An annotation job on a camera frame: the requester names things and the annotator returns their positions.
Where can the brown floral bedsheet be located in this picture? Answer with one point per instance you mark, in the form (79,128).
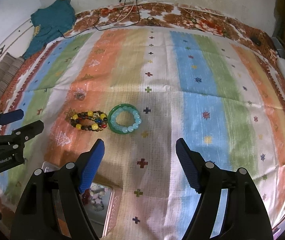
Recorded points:
(169,15)

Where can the striped brown pillow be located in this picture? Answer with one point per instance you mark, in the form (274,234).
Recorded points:
(9,67)

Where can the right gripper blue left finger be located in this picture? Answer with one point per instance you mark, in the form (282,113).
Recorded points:
(36,217)

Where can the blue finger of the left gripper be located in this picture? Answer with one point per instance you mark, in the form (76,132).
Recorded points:
(28,129)
(9,117)

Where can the teal garment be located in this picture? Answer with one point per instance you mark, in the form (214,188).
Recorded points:
(49,24)

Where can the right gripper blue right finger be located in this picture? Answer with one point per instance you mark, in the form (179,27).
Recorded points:
(245,214)

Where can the green jade bangle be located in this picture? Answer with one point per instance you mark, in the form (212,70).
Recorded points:
(116,111)

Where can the striped colourful bed cover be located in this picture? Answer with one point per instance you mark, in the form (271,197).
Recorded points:
(224,100)

